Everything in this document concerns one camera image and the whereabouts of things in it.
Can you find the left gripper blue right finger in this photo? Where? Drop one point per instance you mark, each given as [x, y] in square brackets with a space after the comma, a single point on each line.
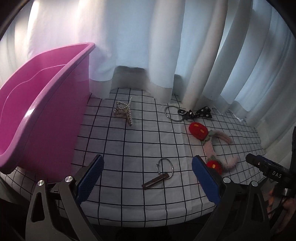
[209, 179]

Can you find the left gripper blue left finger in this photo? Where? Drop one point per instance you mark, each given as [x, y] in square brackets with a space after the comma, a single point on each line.
[87, 177]

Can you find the pink strawberry plush headband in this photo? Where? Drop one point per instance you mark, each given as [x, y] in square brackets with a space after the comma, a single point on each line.
[200, 132]

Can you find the black polka dot bow clip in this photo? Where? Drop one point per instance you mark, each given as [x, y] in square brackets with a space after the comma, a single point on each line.
[204, 112]

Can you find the plain silver bangle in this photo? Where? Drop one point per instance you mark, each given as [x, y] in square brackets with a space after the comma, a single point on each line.
[174, 113]

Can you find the silver bangle with clasp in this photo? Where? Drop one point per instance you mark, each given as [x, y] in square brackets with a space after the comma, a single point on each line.
[165, 168]

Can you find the right hand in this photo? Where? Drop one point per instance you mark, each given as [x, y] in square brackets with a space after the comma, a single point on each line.
[284, 211]

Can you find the pink plastic bin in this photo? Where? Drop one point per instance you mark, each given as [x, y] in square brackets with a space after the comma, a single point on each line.
[42, 108]

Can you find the white curtain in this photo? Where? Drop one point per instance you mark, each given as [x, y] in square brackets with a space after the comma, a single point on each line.
[233, 55]

